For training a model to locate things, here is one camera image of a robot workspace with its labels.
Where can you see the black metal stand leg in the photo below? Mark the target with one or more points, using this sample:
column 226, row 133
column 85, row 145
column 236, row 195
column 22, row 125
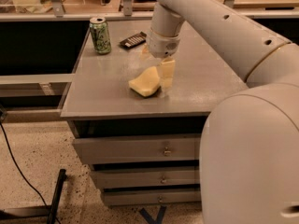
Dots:
column 48, row 211

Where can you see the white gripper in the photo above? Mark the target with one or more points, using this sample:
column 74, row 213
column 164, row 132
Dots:
column 163, row 46

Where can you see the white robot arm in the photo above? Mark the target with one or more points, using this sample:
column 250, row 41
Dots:
column 249, row 148

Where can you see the top grey drawer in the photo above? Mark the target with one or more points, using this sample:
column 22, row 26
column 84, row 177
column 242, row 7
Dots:
column 129, row 149

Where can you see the grey drawer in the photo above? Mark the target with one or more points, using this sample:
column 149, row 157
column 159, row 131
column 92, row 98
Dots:
column 149, row 177
column 151, row 197
column 129, row 149

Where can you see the yellow sponge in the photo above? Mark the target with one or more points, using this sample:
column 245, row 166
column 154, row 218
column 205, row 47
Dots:
column 147, row 83

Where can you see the green soda can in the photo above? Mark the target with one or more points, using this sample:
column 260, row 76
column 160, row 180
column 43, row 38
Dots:
column 100, row 35

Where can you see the grey drawer cabinet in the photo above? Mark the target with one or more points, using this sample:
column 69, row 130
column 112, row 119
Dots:
column 137, row 120

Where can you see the bottom grey drawer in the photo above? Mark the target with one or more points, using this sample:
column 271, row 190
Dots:
column 151, row 197

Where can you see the middle grey drawer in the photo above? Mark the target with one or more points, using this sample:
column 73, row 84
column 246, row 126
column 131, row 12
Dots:
column 149, row 177

